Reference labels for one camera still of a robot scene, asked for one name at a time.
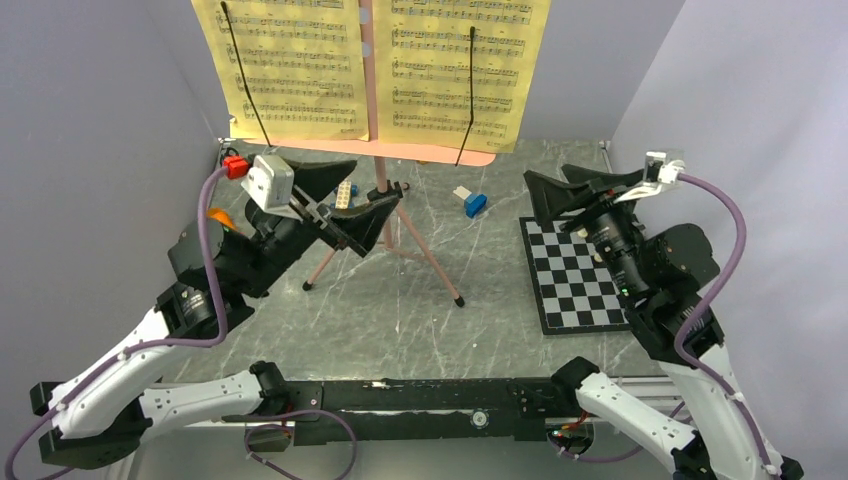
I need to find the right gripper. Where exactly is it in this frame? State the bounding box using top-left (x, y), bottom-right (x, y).
top-left (521, 162), bottom-right (647, 296)

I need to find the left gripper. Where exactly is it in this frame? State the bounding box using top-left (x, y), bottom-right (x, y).
top-left (238, 157), bottom-right (402, 297)

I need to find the pink music stand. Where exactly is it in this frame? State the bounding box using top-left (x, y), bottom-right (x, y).
top-left (190, 0), bottom-right (552, 309)

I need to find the orange toy microphone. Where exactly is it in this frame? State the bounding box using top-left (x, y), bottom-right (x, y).
top-left (206, 208), bottom-right (237, 230)

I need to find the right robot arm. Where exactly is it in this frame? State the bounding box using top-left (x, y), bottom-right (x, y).
top-left (524, 161), bottom-right (804, 479)

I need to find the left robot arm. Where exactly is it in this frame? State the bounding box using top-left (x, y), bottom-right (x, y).
top-left (30, 155), bottom-right (405, 473)

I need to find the cream blue-wheeled brick car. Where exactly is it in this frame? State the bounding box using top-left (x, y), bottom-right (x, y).
top-left (334, 180), bottom-right (359, 209)

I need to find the white blue brick block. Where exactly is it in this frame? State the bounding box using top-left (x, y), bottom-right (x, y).
top-left (453, 186), bottom-right (488, 219)

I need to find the black white chessboard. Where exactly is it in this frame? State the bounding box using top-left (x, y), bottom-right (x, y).
top-left (518, 216), bottom-right (630, 336)

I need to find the left yellow sheet music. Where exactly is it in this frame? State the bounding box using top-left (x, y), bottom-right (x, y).
top-left (192, 0), bottom-right (369, 141)

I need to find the yellow sheet music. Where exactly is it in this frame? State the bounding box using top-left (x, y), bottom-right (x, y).
top-left (372, 0), bottom-right (551, 153)
top-left (192, 0), bottom-right (369, 141)

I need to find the right yellow sheet music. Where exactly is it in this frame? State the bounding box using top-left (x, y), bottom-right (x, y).
top-left (372, 0), bottom-right (551, 153)

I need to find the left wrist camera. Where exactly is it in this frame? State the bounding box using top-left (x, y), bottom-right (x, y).
top-left (222, 154), bottom-right (295, 216)

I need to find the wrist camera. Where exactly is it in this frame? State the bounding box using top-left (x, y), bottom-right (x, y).
top-left (614, 149), bottom-right (686, 204)
top-left (222, 154), bottom-right (295, 216)

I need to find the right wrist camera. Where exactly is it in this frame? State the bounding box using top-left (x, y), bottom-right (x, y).
top-left (614, 149), bottom-right (686, 204)

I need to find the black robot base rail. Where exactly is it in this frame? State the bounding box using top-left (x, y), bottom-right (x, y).
top-left (283, 377), bottom-right (593, 446)

